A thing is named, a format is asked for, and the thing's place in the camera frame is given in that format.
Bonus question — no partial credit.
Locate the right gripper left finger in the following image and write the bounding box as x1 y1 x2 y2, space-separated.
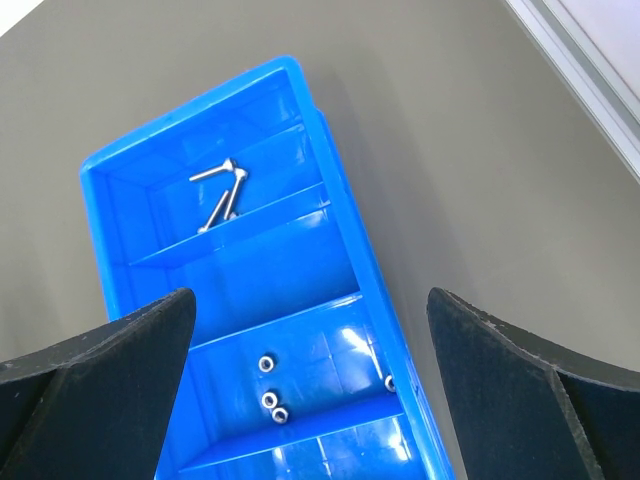
1 288 196 479

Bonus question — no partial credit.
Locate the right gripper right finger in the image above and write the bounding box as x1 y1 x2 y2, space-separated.
426 288 639 479

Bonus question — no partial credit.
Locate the lone hex nut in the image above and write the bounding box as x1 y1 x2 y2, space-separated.
258 354 277 373

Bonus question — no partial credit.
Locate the long silver screw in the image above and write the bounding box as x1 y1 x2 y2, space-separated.
197 190 230 234
189 158 236 182
223 167 248 220

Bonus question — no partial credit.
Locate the blue compartment bin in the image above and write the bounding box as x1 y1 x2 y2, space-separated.
80 56 454 479

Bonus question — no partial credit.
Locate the right aluminium frame post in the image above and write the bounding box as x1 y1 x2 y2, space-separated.
505 1 639 179

